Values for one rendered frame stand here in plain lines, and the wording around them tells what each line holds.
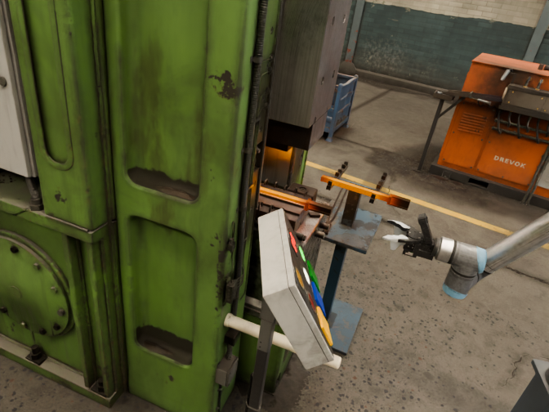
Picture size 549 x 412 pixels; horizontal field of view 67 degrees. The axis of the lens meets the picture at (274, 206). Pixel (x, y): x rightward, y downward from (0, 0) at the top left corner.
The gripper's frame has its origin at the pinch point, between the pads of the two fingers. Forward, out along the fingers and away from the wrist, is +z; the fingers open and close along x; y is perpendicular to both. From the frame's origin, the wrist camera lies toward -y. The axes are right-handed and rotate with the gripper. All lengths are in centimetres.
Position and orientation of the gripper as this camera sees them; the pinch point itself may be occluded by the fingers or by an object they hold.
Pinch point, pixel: (385, 227)
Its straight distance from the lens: 164.9
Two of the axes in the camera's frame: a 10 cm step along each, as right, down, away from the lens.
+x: 3.6, -4.2, 8.3
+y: -1.2, 8.6, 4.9
